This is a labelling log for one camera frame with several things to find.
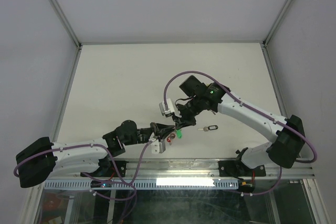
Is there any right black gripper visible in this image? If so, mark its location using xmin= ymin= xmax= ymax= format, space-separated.
xmin=172 ymin=97 xmax=203 ymax=130

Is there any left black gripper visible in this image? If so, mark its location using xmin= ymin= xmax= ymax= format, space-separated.
xmin=123 ymin=122 xmax=174 ymax=145

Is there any silver keyring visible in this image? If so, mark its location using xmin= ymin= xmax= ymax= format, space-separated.
xmin=166 ymin=131 xmax=178 ymax=146

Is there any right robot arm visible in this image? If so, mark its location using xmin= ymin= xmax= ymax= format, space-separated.
xmin=174 ymin=76 xmax=304 ymax=175

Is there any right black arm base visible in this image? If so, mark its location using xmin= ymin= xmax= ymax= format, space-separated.
xmin=218 ymin=160 xmax=266 ymax=179

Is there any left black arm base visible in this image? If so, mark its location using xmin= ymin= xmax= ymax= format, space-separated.
xmin=87 ymin=158 xmax=128 ymax=177

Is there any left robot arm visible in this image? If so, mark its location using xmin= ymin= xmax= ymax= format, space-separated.
xmin=14 ymin=120 xmax=175 ymax=188

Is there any black tag key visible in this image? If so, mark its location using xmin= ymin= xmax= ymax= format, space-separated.
xmin=198 ymin=125 xmax=218 ymax=132

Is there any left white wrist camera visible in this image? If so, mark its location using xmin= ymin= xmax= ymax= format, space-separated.
xmin=149 ymin=137 xmax=166 ymax=154

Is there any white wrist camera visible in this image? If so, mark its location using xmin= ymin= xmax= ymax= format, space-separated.
xmin=159 ymin=99 xmax=175 ymax=118
xmin=149 ymin=137 xmax=166 ymax=154

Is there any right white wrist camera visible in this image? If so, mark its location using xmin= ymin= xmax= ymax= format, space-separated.
xmin=159 ymin=99 xmax=175 ymax=118

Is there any aluminium mounting rail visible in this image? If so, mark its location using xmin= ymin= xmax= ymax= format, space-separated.
xmin=33 ymin=157 xmax=316 ymax=183

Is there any grey slotted cable duct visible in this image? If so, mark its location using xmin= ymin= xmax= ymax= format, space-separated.
xmin=44 ymin=178 xmax=238 ymax=191

